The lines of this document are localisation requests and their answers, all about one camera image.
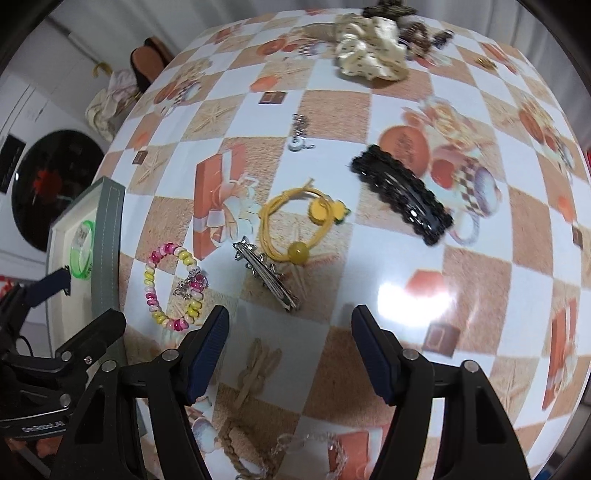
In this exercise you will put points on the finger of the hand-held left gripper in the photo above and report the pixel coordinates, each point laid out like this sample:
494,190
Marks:
94,334
55,281

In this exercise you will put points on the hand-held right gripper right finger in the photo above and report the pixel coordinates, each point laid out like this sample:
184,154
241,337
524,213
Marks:
374,355

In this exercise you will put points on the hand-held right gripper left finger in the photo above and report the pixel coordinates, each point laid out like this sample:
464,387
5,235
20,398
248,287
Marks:
210,355

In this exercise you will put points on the grey white jewelry tray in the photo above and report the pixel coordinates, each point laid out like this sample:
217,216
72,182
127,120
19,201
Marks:
108,240

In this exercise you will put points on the beige rabbit-ear hair clip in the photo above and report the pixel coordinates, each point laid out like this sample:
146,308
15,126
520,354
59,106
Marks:
272,284

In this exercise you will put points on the black scalloped barrette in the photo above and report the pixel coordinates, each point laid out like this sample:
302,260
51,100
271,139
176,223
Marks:
392,184

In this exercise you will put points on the green bangle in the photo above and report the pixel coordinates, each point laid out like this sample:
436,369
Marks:
76,272

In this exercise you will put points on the checkered printed tablecloth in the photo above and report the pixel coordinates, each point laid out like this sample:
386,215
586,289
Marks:
392,277

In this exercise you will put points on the white washing machine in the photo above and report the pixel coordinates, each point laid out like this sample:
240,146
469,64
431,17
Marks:
55,175

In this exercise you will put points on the cream cloth bag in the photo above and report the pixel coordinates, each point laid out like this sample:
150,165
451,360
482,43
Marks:
111,106

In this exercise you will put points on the gold metal rack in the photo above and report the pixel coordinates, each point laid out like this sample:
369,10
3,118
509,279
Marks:
99,68

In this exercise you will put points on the cream dotted scrunchie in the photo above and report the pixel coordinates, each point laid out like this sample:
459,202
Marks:
369,50

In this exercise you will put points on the small gold earring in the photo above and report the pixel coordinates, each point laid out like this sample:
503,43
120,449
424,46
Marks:
485,63

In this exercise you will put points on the leopard print scrunchie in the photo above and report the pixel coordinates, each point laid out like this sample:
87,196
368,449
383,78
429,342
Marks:
388,8

